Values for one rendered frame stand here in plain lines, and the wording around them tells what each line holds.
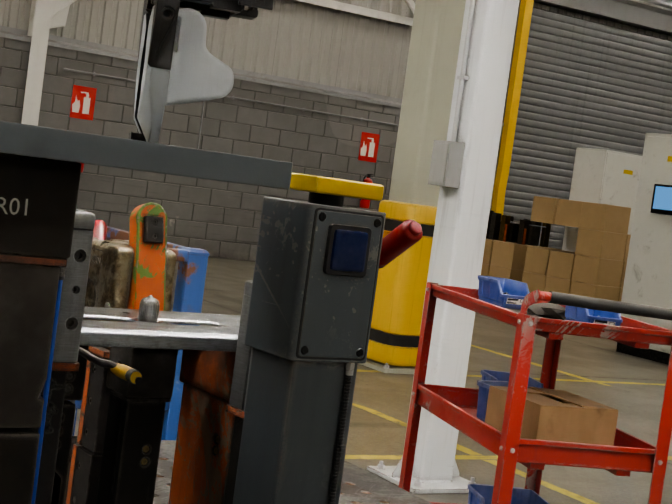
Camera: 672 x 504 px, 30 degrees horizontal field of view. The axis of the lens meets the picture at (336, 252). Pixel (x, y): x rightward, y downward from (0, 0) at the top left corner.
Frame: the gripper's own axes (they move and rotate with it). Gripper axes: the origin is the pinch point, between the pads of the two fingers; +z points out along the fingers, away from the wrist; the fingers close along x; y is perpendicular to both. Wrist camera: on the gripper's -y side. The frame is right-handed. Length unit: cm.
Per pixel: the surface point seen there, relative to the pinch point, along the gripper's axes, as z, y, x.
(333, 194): 2.9, 14.0, 0.7
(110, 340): 18.4, 2.1, 25.0
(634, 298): 65, 545, 929
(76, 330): 15.8, -1.9, 10.8
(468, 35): -65, 162, 391
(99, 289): 17, 3, 53
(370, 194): 2.6, 17.0, 1.6
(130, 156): 2.2, -1.4, -9.3
